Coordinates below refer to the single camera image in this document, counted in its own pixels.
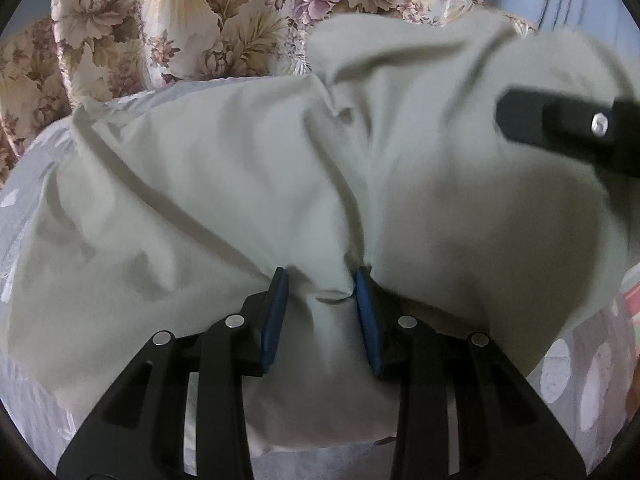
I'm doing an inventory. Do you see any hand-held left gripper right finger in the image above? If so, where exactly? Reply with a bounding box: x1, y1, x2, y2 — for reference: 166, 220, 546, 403
352, 266, 587, 480

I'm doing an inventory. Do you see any blue curtain with floral border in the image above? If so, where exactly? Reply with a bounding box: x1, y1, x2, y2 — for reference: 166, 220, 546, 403
0, 0, 640, 186

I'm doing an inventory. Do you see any beige jacket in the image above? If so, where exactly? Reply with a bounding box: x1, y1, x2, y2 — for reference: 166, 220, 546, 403
7, 10, 640, 458

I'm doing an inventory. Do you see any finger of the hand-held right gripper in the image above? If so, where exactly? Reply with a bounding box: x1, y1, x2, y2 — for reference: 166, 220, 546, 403
494, 87, 640, 179

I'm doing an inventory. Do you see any grey printed bed sheet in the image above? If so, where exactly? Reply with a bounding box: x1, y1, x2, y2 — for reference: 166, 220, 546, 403
0, 77, 640, 480

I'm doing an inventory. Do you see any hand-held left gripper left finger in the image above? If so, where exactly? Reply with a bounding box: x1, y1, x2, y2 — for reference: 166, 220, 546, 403
56, 266, 291, 480

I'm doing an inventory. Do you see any pink striped cloth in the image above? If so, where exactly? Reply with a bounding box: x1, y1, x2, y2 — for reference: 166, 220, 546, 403
612, 270, 640, 343

